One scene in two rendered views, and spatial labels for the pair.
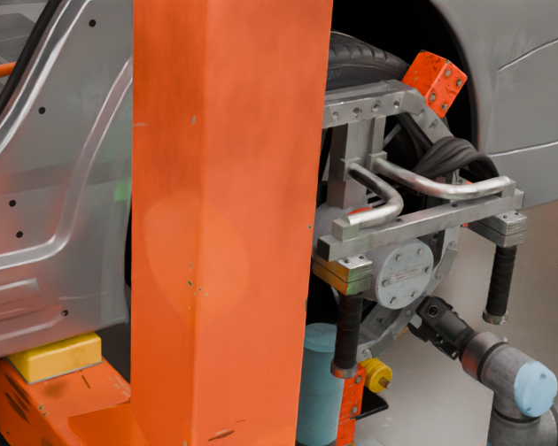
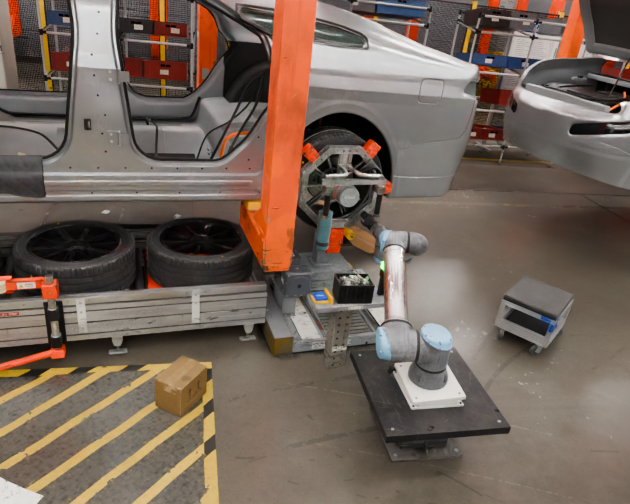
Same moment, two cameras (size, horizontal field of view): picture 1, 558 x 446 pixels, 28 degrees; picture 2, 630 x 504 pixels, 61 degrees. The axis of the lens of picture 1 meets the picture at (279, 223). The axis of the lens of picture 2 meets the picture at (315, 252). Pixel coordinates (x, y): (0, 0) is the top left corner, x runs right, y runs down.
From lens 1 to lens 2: 167 cm
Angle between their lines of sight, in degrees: 14
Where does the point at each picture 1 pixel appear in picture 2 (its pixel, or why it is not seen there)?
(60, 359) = (256, 205)
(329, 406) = (325, 231)
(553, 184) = (421, 191)
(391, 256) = (345, 190)
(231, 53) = (280, 117)
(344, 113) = (339, 150)
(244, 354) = (282, 189)
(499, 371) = (377, 232)
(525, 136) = (409, 173)
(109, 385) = not seen: hidden behind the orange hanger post
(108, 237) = not seen: hidden behind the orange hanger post
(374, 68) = (354, 141)
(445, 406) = not seen: hidden behind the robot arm
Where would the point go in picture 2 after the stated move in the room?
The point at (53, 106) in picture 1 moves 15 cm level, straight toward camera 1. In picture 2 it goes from (261, 136) to (256, 142)
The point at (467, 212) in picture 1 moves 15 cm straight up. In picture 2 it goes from (366, 181) to (370, 157)
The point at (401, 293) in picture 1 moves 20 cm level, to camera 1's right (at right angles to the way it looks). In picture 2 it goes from (348, 202) to (379, 209)
